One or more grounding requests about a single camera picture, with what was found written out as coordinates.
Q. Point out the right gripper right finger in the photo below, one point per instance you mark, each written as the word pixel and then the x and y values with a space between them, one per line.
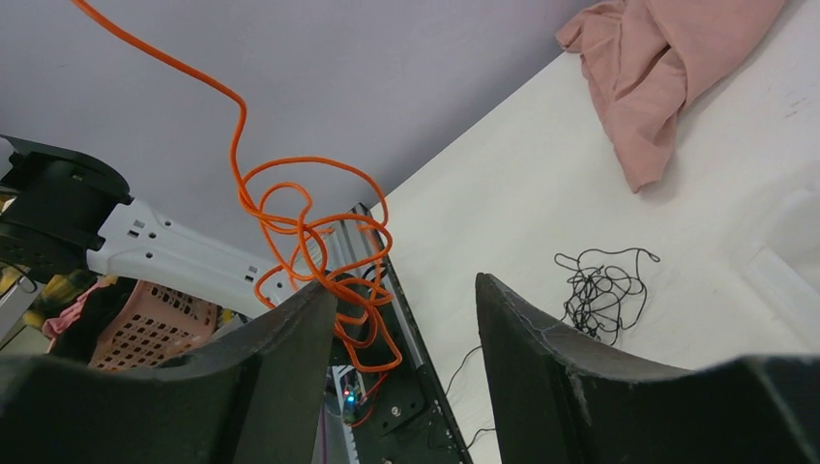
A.
pixel 559 396

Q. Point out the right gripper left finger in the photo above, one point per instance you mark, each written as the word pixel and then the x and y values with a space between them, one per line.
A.
pixel 252 396

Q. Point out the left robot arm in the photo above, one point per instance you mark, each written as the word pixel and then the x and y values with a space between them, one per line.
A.
pixel 74 212

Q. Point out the pink perforated basket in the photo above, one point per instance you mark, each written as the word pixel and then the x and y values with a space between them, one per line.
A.
pixel 155 324

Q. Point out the clear plastic bin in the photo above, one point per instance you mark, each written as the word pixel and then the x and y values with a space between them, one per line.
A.
pixel 779 258

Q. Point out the pink cloth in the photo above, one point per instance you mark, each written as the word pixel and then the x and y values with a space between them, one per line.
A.
pixel 647 61

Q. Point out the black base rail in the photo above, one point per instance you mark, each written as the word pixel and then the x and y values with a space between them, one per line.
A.
pixel 386 404

